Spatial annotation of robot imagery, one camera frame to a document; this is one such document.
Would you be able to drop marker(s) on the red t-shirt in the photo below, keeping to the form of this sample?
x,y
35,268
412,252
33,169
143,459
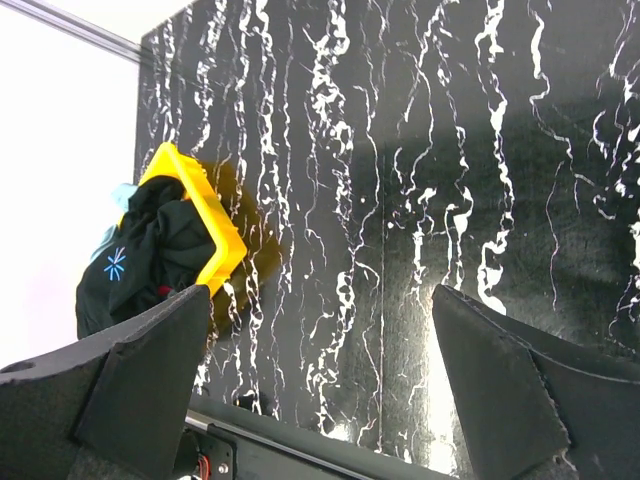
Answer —
x,y
165,292

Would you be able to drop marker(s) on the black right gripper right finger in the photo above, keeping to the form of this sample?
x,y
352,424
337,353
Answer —
x,y
534,406

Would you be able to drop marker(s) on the light blue grey t-shirt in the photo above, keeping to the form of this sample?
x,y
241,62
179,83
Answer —
x,y
120,197

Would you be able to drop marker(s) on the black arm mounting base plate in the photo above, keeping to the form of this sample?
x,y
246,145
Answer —
x,y
245,445

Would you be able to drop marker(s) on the black t-shirt with blue logo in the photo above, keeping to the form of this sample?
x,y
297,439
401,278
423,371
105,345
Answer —
x,y
161,240

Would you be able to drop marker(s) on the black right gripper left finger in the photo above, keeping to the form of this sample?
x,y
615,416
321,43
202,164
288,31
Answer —
x,y
109,406

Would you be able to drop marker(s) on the aluminium frame post left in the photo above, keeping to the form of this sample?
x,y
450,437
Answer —
x,y
81,29

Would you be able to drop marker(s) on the yellow plastic bin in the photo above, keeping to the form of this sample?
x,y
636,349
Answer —
x,y
230,248

